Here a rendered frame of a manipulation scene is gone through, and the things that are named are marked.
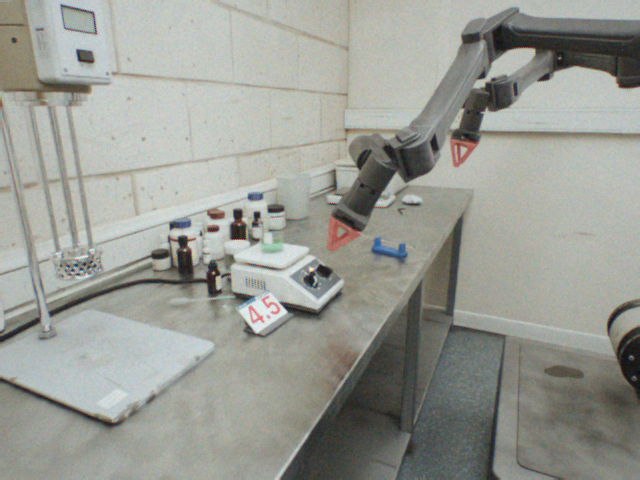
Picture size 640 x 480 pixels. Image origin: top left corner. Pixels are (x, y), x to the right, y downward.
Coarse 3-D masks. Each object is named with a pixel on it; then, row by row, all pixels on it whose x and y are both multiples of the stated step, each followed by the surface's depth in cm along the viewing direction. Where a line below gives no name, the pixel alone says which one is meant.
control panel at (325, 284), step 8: (312, 264) 89; (296, 272) 83; (304, 272) 85; (296, 280) 81; (320, 280) 85; (328, 280) 87; (336, 280) 88; (304, 288) 80; (312, 288) 82; (320, 288) 83; (328, 288) 84; (320, 296) 81
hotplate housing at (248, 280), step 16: (304, 256) 91; (240, 272) 85; (256, 272) 83; (272, 272) 82; (288, 272) 83; (240, 288) 86; (256, 288) 84; (272, 288) 83; (288, 288) 81; (336, 288) 87; (288, 304) 83; (304, 304) 81; (320, 304) 80
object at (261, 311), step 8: (264, 296) 80; (256, 304) 77; (264, 304) 78; (272, 304) 79; (248, 312) 75; (256, 312) 76; (264, 312) 77; (272, 312) 78; (280, 312) 79; (256, 320) 75; (264, 320) 76; (256, 328) 73
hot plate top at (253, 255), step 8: (248, 248) 90; (256, 248) 91; (288, 248) 91; (296, 248) 91; (304, 248) 91; (240, 256) 86; (248, 256) 86; (256, 256) 86; (264, 256) 86; (272, 256) 86; (280, 256) 86; (288, 256) 86; (296, 256) 86; (264, 264) 83; (272, 264) 82; (280, 264) 81; (288, 264) 83
